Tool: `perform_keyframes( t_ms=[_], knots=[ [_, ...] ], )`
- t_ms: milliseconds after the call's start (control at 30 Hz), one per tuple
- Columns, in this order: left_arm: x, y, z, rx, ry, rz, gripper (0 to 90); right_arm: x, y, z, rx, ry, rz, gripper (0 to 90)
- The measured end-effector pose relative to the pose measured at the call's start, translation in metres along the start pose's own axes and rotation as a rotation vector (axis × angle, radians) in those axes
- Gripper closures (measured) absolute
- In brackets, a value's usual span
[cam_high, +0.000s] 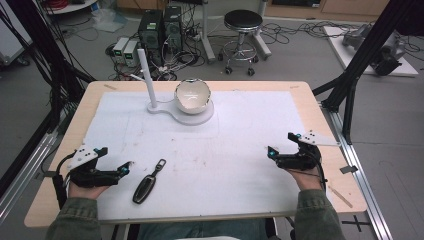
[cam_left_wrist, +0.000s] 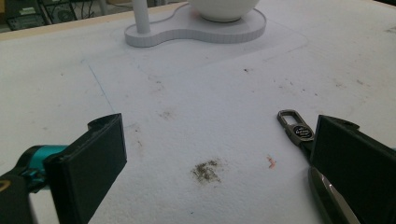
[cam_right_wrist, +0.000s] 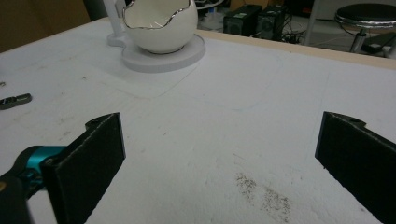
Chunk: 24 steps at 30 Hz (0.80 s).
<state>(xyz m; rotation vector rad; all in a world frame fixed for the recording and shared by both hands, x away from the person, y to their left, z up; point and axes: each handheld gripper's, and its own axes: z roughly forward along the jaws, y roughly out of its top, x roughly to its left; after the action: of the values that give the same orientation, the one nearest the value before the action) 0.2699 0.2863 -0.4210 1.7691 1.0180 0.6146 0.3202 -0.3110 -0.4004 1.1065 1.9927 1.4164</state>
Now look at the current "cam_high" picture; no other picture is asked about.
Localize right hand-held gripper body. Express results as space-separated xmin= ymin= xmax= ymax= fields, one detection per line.
xmin=275 ymin=131 xmax=341 ymax=171

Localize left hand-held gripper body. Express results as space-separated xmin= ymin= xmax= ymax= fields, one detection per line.
xmin=66 ymin=144 xmax=121 ymax=188

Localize person's left hand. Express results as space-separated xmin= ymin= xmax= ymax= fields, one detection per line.
xmin=67 ymin=181 xmax=112 ymax=201

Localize person's right hand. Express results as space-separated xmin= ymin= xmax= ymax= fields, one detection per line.
xmin=287 ymin=167 xmax=325 ymax=192

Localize black car key fob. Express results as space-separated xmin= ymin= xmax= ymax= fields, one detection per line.
xmin=132 ymin=158 xmax=167 ymax=205

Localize wooden table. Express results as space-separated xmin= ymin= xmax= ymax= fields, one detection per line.
xmin=23 ymin=80 xmax=369 ymax=229

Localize thin wooden stick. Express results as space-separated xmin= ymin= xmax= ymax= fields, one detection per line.
xmin=327 ymin=185 xmax=354 ymax=209

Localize white mat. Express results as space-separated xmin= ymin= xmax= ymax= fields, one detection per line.
xmin=82 ymin=90 xmax=330 ymax=222

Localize white floor board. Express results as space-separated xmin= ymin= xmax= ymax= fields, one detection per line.
xmin=322 ymin=25 xmax=420 ymax=78

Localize person's legs in jeans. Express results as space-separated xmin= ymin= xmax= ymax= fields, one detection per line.
xmin=135 ymin=217 xmax=268 ymax=240

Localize shiny white bowl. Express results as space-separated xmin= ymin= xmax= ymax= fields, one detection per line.
xmin=173 ymin=78 xmax=213 ymax=116

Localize grey desk leg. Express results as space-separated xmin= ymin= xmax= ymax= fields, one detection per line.
xmin=252 ymin=0 xmax=273 ymax=62
xmin=199 ymin=0 xmax=217 ymax=65

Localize white power supply unit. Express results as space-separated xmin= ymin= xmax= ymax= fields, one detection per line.
xmin=112 ymin=36 xmax=130 ymax=58
xmin=122 ymin=40 xmax=140 ymax=68

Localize dark grey device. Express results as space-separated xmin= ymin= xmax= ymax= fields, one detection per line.
xmin=370 ymin=31 xmax=408 ymax=77

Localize black round stool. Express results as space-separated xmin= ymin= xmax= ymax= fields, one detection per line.
xmin=217 ymin=8 xmax=265 ymax=77

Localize black computer tower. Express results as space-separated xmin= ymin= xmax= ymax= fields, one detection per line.
xmin=162 ymin=5 xmax=184 ymax=54
xmin=137 ymin=9 xmax=165 ymax=66

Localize clear plastic bag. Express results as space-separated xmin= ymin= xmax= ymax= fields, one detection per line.
xmin=90 ymin=8 xmax=129 ymax=34

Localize white round table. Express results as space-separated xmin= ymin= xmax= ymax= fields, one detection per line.
xmin=44 ymin=0 xmax=100 ymax=16

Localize white cabinet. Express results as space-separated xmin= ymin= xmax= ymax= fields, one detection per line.
xmin=0 ymin=0 xmax=33 ymax=67

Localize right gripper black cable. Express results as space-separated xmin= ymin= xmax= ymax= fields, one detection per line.
xmin=289 ymin=151 xmax=329 ymax=193

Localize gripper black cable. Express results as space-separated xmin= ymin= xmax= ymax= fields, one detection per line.
xmin=51 ymin=150 xmax=78 ymax=211
xmin=289 ymin=151 xmax=329 ymax=193

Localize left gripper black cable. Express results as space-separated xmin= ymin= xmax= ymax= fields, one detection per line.
xmin=51 ymin=150 xmax=78 ymax=211

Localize aluminium rail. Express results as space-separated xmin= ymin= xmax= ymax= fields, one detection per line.
xmin=320 ymin=101 xmax=395 ymax=240
xmin=0 ymin=129 xmax=60 ymax=225

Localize white stand with post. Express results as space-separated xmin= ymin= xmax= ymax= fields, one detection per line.
xmin=136 ymin=48 xmax=215 ymax=127

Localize bundle of black floor cables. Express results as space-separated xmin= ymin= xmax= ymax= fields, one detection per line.
xmin=261 ymin=20 xmax=371 ymax=46

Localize black metal frame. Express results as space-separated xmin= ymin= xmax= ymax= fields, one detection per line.
xmin=312 ymin=0 xmax=424 ymax=145
xmin=0 ymin=0 xmax=97 ymax=141

